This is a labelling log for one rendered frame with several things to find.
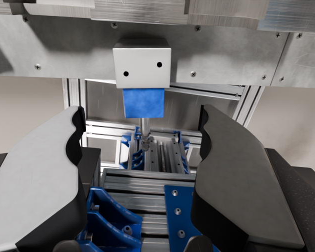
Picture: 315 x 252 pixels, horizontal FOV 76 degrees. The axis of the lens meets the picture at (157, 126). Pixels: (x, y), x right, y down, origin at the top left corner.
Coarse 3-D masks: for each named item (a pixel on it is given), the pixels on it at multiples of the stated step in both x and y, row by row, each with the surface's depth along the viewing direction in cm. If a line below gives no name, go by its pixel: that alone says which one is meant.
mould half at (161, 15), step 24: (0, 0) 12; (96, 0) 12; (120, 0) 12; (144, 0) 12; (168, 0) 12; (288, 0) 13; (312, 0) 13; (168, 24) 13; (264, 24) 13; (288, 24) 13; (312, 24) 13
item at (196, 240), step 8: (64, 240) 5; (72, 240) 5; (192, 240) 5; (200, 240) 5; (208, 240) 5; (56, 248) 5; (64, 248) 5; (72, 248) 5; (184, 248) 5; (192, 248) 5; (200, 248) 5; (208, 248) 5
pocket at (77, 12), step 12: (12, 0) 13; (24, 0) 14; (36, 0) 14; (48, 0) 14; (60, 0) 14; (72, 0) 14; (84, 0) 14; (12, 12) 12; (24, 12) 14; (36, 12) 14; (48, 12) 14; (60, 12) 14; (72, 12) 14; (84, 12) 14
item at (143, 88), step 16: (112, 48) 17; (128, 48) 17; (144, 48) 17; (160, 48) 17; (128, 64) 18; (144, 64) 18; (160, 64) 19; (128, 80) 19; (144, 80) 19; (160, 80) 19; (128, 96) 21; (144, 96) 21; (160, 96) 21; (128, 112) 22; (144, 112) 22; (160, 112) 22; (144, 128) 24; (144, 144) 25
